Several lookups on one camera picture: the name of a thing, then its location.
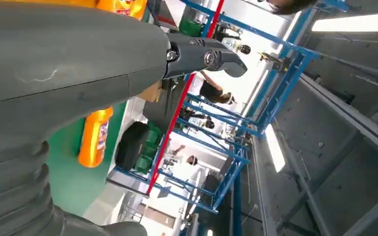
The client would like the blue metal frame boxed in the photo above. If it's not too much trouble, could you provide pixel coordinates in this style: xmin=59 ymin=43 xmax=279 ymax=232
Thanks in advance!
xmin=113 ymin=0 xmax=322 ymax=215

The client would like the cardboard box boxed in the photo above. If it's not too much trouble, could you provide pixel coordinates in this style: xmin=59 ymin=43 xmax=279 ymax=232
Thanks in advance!
xmin=136 ymin=81 xmax=162 ymax=104

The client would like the green crate stack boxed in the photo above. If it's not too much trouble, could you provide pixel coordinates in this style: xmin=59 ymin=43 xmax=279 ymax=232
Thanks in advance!
xmin=134 ymin=122 xmax=163 ymax=174

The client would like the bending background person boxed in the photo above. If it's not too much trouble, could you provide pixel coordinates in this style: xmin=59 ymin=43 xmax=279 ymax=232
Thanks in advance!
xmin=198 ymin=71 xmax=238 ymax=106

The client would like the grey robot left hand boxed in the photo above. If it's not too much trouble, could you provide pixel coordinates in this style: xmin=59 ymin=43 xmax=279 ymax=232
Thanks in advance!
xmin=0 ymin=0 xmax=249 ymax=152

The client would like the green table mat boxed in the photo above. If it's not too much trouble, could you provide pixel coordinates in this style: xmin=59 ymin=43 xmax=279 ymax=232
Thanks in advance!
xmin=46 ymin=102 xmax=127 ymax=216

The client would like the small background person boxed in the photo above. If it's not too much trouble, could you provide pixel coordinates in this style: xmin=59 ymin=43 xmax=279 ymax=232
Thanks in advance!
xmin=172 ymin=145 xmax=199 ymax=167

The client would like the long ceiling light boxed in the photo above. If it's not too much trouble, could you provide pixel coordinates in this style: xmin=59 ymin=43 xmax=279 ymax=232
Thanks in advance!
xmin=311 ymin=12 xmax=378 ymax=33

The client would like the red pole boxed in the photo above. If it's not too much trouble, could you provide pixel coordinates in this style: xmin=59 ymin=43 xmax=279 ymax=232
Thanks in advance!
xmin=146 ymin=0 xmax=225 ymax=195

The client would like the short ceiling light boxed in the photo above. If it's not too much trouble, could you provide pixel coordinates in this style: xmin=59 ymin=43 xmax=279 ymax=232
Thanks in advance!
xmin=264 ymin=123 xmax=286 ymax=174

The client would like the grey ceiling beam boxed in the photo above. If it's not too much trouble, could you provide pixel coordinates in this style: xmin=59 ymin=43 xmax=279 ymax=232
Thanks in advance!
xmin=299 ymin=74 xmax=378 ymax=162

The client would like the orange drink bottle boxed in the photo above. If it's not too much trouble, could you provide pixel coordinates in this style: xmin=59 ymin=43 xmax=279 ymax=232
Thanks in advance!
xmin=23 ymin=0 xmax=148 ymax=21
xmin=77 ymin=107 xmax=114 ymax=169

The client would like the black bag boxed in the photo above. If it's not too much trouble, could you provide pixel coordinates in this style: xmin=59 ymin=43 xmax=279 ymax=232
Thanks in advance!
xmin=115 ymin=121 xmax=151 ymax=171

